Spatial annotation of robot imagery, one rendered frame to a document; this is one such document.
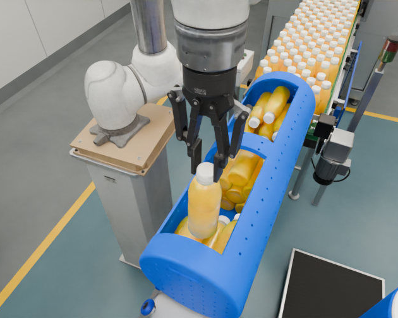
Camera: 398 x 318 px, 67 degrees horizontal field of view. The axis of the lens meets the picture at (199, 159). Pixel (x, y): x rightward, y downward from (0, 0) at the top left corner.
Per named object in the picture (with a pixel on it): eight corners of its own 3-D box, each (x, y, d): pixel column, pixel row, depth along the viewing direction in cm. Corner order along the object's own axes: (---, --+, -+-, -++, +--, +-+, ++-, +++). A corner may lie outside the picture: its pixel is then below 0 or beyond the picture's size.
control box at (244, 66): (220, 82, 155) (222, 64, 148) (234, 64, 168) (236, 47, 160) (239, 87, 152) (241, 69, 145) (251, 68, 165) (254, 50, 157)
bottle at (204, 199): (218, 216, 72) (225, 164, 60) (216, 241, 67) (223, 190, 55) (189, 213, 73) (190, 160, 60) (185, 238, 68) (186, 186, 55)
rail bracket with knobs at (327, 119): (307, 136, 142) (313, 119, 135) (310, 127, 147) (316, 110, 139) (328, 142, 139) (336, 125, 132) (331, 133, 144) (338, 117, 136)
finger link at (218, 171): (220, 144, 53) (224, 146, 53) (219, 171, 58) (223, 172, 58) (213, 156, 51) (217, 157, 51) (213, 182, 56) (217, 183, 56)
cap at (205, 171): (217, 169, 59) (217, 163, 58) (215, 183, 56) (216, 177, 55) (197, 167, 59) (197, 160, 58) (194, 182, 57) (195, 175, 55)
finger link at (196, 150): (194, 149, 52) (190, 147, 52) (194, 175, 57) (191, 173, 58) (201, 139, 54) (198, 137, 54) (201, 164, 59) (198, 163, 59)
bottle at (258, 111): (278, 104, 129) (265, 128, 118) (263, 105, 133) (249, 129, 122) (273, 89, 125) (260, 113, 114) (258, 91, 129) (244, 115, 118)
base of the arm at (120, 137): (81, 139, 119) (75, 129, 115) (119, 106, 130) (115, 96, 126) (114, 156, 112) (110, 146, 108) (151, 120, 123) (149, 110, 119)
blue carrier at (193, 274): (146, 287, 90) (127, 240, 69) (246, 118, 144) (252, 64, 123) (236, 334, 81) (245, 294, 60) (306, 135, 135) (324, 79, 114)
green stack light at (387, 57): (377, 60, 139) (381, 50, 135) (378, 54, 143) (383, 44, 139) (392, 64, 137) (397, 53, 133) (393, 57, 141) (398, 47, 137)
